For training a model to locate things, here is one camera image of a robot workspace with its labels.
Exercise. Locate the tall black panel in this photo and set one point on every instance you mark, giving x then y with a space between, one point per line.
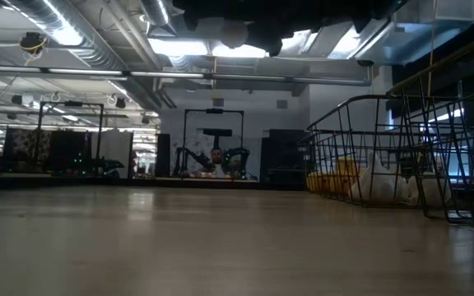
163 154

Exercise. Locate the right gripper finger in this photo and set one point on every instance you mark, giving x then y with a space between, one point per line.
268 39

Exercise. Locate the silver ventilation duct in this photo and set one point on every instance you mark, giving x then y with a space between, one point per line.
85 41

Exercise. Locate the black gantry frame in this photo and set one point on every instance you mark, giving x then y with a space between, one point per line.
214 111
72 103

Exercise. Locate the grey ceiling pipe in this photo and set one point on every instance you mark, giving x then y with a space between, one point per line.
167 75

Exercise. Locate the person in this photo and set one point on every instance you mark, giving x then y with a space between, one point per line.
216 161

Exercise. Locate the patterned fabric panel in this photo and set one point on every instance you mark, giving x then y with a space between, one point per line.
27 146

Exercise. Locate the white partition panel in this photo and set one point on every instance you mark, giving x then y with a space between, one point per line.
115 152

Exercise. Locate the black aluminium rail frame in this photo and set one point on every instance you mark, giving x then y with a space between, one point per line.
196 183

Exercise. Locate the orange-yellow lemon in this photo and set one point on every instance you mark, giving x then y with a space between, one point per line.
344 185

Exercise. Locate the yellow lemon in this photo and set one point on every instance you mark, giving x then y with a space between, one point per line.
317 183
347 164

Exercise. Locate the black cabinet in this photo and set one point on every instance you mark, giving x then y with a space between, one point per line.
286 152

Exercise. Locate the black background equipment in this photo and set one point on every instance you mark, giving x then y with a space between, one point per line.
237 158

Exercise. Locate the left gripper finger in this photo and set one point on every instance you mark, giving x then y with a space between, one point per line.
239 10

